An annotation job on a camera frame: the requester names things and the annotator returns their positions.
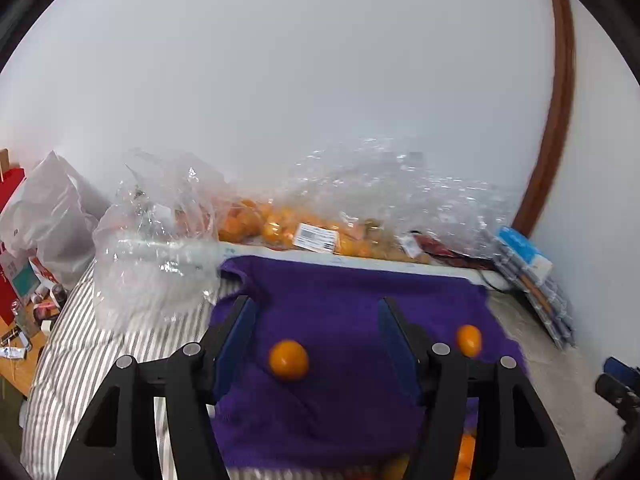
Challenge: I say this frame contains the wooden side table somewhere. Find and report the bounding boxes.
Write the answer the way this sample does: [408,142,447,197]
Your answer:
[0,310,48,401]

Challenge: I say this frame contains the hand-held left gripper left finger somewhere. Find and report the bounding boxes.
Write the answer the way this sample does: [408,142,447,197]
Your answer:
[56,295,258,480]

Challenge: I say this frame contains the clear bag of oranges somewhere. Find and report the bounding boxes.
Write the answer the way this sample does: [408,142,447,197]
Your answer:
[215,195,386,256]

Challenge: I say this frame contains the clear bag of brown fruits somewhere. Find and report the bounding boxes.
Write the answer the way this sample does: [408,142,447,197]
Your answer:
[350,215,433,265]

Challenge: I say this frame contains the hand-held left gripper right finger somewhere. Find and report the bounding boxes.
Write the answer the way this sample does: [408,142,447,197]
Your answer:
[377,297,576,480]

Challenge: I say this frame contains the purple towel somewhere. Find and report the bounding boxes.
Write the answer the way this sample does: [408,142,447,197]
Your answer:
[207,255,526,471]

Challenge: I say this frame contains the empty clear plastic bag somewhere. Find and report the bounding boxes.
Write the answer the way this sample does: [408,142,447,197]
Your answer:
[92,149,241,331]

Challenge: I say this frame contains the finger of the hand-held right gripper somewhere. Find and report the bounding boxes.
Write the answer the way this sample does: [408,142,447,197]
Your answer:
[602,356,640,383]
[594,375,633,413]

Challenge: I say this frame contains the red paper bag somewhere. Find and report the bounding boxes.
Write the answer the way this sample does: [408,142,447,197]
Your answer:
[0,167,27,221]

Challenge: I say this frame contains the dark red packet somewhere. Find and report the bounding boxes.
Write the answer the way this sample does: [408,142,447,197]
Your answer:
[414,232,497,272]

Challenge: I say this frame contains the brown wooden door frame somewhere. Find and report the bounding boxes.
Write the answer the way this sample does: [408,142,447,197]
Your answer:
[512,0,577,236]

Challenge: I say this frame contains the orange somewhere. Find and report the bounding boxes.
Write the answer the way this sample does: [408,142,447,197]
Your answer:
[268,339,310,381]
[456,324,483,358]
[456,432,477,480]

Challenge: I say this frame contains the large crumpled clear plastic bag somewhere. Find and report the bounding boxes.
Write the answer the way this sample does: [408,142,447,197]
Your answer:
[292,135,451,241]

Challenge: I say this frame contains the black cable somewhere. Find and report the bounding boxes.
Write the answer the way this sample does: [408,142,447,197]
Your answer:
[477,269,517,295]

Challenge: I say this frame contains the folded grey plaid cloth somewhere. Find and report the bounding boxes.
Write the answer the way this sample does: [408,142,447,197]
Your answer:
[492,240,577,352]

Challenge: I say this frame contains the white plastic bag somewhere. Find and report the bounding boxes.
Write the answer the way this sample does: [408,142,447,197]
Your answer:
[0,150,113,291]

